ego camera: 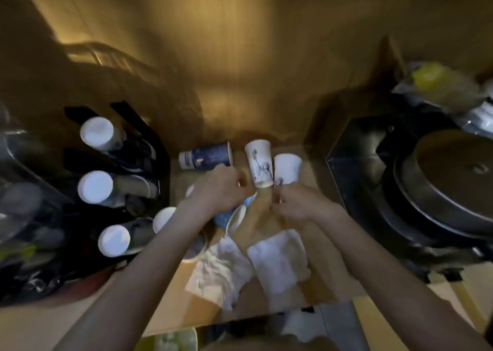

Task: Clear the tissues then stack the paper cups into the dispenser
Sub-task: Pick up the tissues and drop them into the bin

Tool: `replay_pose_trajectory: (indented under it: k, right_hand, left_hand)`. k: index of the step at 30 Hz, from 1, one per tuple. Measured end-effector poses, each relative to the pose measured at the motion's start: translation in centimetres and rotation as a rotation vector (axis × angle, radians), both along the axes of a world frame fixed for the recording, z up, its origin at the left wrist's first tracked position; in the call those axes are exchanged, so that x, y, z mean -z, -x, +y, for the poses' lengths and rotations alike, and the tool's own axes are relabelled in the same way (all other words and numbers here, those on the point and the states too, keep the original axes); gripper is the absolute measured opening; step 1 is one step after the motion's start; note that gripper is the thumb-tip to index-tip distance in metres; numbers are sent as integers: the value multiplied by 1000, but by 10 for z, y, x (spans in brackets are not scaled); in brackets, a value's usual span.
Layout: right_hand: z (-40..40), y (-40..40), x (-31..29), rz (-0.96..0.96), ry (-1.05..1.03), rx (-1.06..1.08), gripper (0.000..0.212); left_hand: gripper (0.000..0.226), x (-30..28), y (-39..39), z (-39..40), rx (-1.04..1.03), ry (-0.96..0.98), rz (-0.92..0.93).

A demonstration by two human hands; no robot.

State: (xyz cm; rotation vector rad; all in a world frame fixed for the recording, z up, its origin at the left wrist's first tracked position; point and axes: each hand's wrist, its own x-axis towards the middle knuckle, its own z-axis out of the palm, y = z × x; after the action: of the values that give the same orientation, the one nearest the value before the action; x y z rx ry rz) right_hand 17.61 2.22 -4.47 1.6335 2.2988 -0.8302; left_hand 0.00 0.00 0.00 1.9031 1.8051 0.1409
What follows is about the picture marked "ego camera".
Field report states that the person's right hand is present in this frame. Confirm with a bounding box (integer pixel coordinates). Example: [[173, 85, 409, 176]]
[[271, 184, 343, 233]]

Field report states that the steel pan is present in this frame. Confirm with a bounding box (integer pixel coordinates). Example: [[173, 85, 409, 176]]
[[392, 129, 493, 244]]

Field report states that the black stove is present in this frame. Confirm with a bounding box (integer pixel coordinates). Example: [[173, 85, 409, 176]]
[[327, 112, 493, 278]]

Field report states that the white statue-print paper cup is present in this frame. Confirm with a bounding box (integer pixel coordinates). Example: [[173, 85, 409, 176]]
[[244, 139, 275, 189], [272, 153, 304, 188]]

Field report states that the person's right forearm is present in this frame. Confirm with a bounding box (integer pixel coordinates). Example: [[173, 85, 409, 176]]
[[308, 204, 493, 351]]

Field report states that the stack of blue paper cups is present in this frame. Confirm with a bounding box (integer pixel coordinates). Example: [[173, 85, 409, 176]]
[[80, 115, 155, 170]]

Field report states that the plastic bag with yellow item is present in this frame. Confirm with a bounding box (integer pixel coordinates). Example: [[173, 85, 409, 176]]
[[392, 61, 487, 113]]

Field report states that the stack of green-print paper cups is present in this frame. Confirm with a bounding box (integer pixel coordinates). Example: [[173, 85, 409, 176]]
[[77, 169, 159, 209]]

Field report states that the black cup dispenser rack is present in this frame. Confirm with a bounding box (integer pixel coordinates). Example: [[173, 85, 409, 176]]
[[61, 100, 172, 270]]

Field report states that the yellow-green bin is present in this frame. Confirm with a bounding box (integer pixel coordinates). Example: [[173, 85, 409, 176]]
[[135, 326, 199, 351]]

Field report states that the white cleaning cloth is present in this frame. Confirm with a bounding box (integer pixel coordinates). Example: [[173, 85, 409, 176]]
[[184, 235, 255, 311], [246, 229, 311, 309]]

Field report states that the upside-down cup stack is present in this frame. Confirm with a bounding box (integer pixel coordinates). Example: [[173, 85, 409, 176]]
[[153, 206, 208, 264]]

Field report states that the blue paper cup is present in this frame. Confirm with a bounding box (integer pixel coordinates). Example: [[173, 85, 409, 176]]
[[184, 184, 255, 230], [178, 142, 233, 170]]

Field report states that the stack of white paper cups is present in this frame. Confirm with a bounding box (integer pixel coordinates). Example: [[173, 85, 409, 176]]
[[97, 218, 155, 258]]

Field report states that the person's left hand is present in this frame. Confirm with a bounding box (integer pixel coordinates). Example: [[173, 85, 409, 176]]
[[184, 164, 256, 220]]

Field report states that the clear plastic container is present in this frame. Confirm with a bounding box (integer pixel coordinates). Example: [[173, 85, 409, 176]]
[[0, 100, 74, 305]]

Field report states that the cardboard box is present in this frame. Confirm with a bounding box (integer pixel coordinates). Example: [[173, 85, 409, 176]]
[[352, 262, 493, 351]]

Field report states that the person's left forearm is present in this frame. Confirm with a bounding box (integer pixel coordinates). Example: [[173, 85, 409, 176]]
[[52, 204, 216, 351]]

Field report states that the white cloud-print paper cup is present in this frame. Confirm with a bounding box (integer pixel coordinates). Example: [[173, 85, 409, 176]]
[[226, 204, 248, 237]]

